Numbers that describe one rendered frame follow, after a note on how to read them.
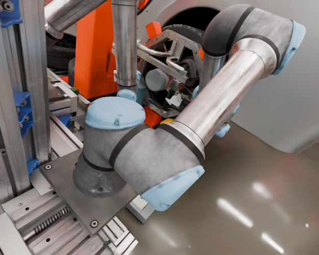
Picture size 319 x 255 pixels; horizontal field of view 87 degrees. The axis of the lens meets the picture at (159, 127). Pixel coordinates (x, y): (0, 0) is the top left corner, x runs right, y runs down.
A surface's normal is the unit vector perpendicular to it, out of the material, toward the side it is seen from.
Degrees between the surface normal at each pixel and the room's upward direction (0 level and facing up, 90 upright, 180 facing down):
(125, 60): 89
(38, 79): 90
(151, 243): 0
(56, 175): 0
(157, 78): 90
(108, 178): 72
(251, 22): 64
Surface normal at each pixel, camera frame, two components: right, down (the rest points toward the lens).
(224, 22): -0.79, 0.03
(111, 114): 0.24, -0.83
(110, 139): -0.32, -0.12
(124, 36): 0.11, 0.62
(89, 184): -0.09, 0.28
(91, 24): -0.55, 0.33
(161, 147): -0.24, -0.50
